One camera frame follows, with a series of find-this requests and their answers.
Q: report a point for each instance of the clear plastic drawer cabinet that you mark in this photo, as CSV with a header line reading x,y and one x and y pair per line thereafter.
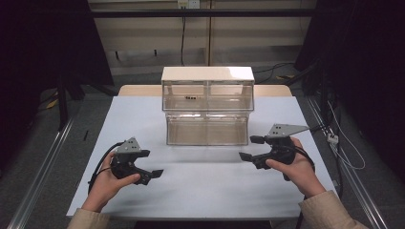
x,y
207,105

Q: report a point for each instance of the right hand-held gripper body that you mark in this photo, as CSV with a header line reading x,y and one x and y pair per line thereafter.
x,y
281,148

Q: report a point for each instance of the black curtain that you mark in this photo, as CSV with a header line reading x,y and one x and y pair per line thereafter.
x,y
369,63
38,47

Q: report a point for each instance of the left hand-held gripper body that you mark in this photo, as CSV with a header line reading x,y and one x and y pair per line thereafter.
x,y
129,147

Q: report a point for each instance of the person's left hand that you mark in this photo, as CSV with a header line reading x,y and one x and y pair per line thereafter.
x,y
106,187

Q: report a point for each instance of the white power strip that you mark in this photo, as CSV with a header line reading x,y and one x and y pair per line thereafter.
x,y
332,137

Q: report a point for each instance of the black metal stand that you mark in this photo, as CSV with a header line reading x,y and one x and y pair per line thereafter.
x,y
62,105

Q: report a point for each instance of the person's right hand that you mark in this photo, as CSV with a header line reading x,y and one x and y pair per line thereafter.
x,y
301,173

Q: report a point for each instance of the wooden vertical strip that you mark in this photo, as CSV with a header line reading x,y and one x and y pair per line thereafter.
x,y
209,38

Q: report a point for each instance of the yellow floor tape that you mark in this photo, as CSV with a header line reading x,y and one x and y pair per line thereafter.
x,y
285,77
52,104

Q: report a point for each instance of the black horizontal metal bar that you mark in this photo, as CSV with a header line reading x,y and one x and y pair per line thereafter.
x,y
203,13

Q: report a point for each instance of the white wall outlet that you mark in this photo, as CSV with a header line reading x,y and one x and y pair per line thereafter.
x,y
188,4

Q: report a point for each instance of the aluminium floor rail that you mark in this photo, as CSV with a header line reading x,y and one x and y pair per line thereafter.
x,y
41,178
359,191

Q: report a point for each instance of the small black floor item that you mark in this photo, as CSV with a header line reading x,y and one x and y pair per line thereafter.
x,y
85,135

